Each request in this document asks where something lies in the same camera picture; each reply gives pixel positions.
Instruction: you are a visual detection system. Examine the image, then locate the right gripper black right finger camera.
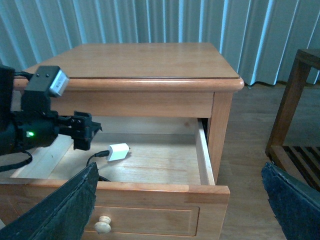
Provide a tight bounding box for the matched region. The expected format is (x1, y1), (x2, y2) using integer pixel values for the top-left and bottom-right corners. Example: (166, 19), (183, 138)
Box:
(261, 162), (320, 240)

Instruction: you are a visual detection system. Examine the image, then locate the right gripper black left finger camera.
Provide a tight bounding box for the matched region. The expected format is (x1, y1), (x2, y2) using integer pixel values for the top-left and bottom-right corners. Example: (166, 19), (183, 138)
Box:
(0, 162), (99, 240)

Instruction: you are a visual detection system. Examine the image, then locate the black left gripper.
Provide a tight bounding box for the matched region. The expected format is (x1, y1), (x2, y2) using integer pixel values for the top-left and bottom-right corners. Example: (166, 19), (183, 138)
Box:
(11, 93), (102, 151)

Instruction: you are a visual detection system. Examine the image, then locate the black charger cable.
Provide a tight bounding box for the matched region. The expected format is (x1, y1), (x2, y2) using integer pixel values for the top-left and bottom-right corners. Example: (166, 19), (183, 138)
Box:
(86, 150), (111, 183)

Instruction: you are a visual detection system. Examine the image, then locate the white charger adapter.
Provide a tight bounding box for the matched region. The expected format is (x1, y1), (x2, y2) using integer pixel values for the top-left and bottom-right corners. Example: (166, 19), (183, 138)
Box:
(106, 143), (130, 162)

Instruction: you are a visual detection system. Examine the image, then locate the wooden top drawer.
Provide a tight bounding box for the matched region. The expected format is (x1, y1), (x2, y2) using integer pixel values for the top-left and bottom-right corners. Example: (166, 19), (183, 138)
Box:
(0, 117), (230, 240)

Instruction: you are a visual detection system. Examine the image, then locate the dark wooden slatted shelf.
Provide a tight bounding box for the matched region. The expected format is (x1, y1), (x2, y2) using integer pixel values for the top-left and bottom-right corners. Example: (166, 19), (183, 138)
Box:
(265, 48), (320, 192)

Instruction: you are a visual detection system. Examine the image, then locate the wooden nightstand cabinet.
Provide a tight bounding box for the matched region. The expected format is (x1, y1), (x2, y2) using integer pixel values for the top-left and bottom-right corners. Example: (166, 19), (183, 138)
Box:
(12, 42), (245, 186)

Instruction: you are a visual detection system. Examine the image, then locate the grey pleated curtain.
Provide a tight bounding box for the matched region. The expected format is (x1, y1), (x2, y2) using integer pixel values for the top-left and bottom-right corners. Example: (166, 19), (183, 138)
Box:
(0, 0), (320, 86)

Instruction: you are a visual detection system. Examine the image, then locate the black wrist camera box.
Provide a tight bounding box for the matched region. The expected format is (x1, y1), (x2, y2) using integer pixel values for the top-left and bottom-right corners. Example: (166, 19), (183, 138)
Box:
(24, 65), (70, 98)

